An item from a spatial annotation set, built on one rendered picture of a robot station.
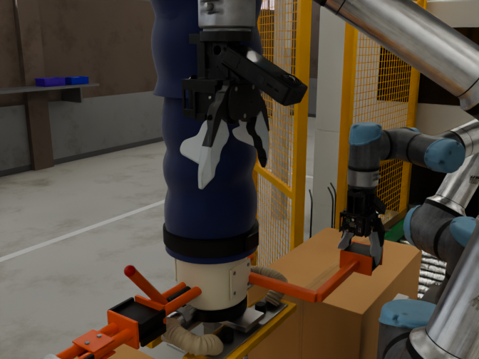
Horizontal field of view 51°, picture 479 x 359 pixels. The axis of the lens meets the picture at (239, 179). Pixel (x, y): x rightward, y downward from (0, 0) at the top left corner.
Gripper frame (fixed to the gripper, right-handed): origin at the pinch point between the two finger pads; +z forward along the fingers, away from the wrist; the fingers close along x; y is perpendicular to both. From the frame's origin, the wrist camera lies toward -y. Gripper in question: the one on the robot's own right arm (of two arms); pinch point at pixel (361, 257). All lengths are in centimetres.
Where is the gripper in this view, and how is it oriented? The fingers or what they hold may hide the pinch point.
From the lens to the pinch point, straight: 137.6
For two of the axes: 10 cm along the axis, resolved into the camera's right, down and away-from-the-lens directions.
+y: -5.7, 2.2, -7.9
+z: 0.1, 9.6, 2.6
